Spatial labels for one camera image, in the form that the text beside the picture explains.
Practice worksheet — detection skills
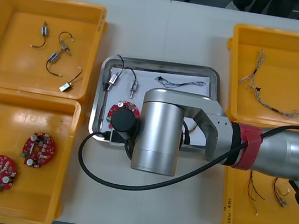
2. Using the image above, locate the small blue-label metal solenoid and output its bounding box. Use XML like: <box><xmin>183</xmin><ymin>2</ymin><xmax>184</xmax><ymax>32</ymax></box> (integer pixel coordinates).
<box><xmin>102</xmin><ymin>52</ymin><xmax>129</xmax><ymax>95</ymax></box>
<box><xmin>44</xmin><ymin>50</ymin><xmax>65</xmax><ymax>78</ymax></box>
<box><xmin>30</xmin><ymin>19</ymin><xmax>52</xmax><ymax>50</ymax></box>

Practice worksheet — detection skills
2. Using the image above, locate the blue-white wire harness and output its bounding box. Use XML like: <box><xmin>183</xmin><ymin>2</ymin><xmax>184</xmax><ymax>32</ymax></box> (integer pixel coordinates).
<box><xmin>153</xmin><ymin>74</ymin><xmax>208</xmax><ymax>94</ymax></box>

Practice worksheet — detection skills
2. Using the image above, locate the small brass metal solenoid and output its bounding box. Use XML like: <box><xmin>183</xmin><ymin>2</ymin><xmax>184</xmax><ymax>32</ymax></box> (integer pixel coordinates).
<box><xmin>56</xmin><ymin>30</ymin><xmax>76</xmax><ymax>57</ymax></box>

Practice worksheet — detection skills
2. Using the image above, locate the steel tray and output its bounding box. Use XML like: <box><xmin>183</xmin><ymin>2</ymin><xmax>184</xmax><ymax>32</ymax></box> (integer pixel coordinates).
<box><xmin>86</xmin><ymin>51</ymin><xmax>223</xmax><ymax>158</ymax></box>

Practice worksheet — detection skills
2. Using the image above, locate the white sheet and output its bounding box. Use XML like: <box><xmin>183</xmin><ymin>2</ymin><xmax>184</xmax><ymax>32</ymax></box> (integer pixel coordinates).
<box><xmin>101</xmin><ymin>62</ymin><xmax>214</xmax><ymax>148</ymax></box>

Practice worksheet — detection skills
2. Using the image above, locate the loose multicolour wire harness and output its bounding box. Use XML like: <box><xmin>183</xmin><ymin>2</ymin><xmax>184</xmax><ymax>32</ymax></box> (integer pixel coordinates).
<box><xmin>243</xmin><ymin>170</ymin><xmax>270</xmax><ymax>218</ymax></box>

